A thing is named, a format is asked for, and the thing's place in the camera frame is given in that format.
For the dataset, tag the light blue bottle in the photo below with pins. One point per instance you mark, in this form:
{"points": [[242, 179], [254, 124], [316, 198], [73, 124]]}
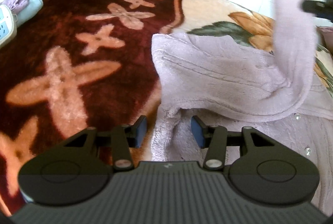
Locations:
{"points": [[30, 5]]}

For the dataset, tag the lilac knit sweater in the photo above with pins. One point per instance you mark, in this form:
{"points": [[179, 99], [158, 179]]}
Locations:
{"points": [[208, 70]]}

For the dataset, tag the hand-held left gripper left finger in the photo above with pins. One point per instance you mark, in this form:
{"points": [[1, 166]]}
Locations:
{"points": [[141, 131]]}

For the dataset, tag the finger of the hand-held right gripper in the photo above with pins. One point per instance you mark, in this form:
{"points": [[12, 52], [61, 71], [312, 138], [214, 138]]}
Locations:
{"points": [[312, 5]]}

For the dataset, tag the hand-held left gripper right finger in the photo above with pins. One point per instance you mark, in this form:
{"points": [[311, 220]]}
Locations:
{"points": [[197, 131]]}

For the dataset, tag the white power strip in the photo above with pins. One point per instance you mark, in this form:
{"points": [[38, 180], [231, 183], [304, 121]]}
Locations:
{"points": [[5, 23]]}

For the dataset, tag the floral plush blanket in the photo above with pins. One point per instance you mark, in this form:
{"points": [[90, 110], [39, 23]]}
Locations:
{"points": [[65, 31]]}

